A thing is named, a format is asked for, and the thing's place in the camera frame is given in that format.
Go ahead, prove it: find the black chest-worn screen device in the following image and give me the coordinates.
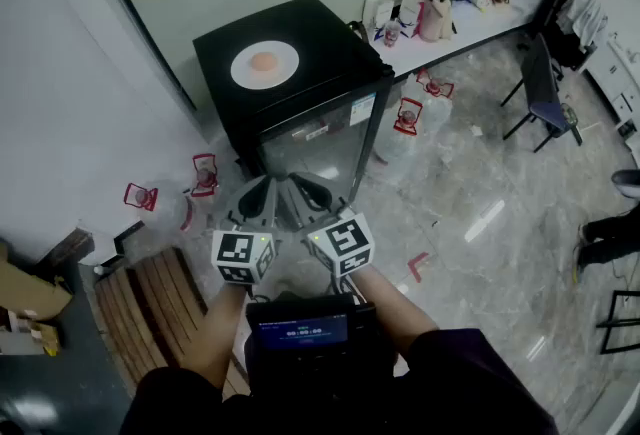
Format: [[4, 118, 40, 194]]
[[244, 293, 399, 394]]

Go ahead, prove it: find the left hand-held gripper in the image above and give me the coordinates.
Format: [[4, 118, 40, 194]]
[[210, 175, 297, 286]]

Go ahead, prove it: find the person's dark purple top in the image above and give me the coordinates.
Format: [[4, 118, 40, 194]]
[[119, 326, 561, 435]]

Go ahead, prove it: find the clear plastic drink cup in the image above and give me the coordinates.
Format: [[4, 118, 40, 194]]
[[383, 19, 404, 49]]

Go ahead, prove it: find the green mesh basket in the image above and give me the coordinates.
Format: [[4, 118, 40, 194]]
[[558, 102, 585, 148]]

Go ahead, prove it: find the white and pink paper bag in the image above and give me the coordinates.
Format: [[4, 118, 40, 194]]
[[397, 0, 426, 38]]

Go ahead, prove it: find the person's left forearm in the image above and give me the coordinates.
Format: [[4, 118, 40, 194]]
[[192, 280, 252, 390]]

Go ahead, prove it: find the slatted wooden bench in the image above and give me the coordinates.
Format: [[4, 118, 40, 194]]
[[93, 246, 249, 399]]

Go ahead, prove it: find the white round plate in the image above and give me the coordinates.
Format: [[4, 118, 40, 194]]
[[230, 40, 301, 91]]

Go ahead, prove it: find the dark wooden block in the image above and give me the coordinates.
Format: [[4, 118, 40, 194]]
[[35, 226, 96, 274]]

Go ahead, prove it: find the black frame white table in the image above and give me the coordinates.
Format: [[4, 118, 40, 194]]
[[594, 289, 640, 357]]

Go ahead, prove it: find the black office chair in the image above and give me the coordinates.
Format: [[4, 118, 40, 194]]
[[542, 17, 599, 73]]

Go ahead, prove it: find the white drawer cabinet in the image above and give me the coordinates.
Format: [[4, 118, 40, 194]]
[[584, 30, 640, 139]]

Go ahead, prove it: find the brown cardboard box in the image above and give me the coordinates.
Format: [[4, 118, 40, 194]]
[[0, 242, 75, 324]]

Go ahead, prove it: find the blue seat black chair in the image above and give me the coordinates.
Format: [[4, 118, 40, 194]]
[[501, 32, 576, 154]]

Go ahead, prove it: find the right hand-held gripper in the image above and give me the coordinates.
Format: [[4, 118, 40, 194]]
[[287, 171, 376, 279]]

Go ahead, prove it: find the red tape floor mark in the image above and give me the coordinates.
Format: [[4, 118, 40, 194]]
[[407, 251, 431, 283]]

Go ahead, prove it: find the black mini fridge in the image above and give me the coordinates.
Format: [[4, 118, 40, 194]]
[[192, 0, 396, 210]]

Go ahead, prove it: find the brown egg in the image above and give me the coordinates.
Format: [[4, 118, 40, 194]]
[[249, 51, 280, 74]]

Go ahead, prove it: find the person's right forearm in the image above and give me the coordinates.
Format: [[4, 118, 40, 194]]
[[347, 265, 440, 360]]

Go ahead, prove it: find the white hanging jacket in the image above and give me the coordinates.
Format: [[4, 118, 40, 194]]
[[569, 0, 610, 49]]

